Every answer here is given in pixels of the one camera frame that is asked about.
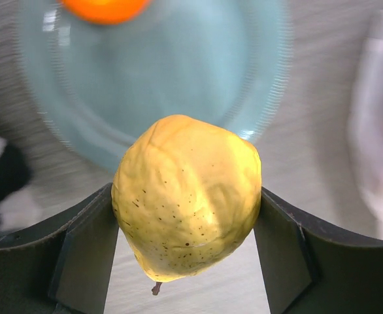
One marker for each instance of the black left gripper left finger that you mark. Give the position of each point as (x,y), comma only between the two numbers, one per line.
(63,263)

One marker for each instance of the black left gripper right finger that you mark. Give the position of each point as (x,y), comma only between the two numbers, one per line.
(312,266)

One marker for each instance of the orange fruit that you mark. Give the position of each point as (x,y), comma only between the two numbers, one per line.
(105,12)

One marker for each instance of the white lemon print plastic bag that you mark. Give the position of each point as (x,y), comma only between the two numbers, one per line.
(365,125)

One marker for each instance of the zebra pattern black white garment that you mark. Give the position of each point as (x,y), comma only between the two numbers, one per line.
(18,208)

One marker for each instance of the grey glass plate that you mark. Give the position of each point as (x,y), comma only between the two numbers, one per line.
(97,88)

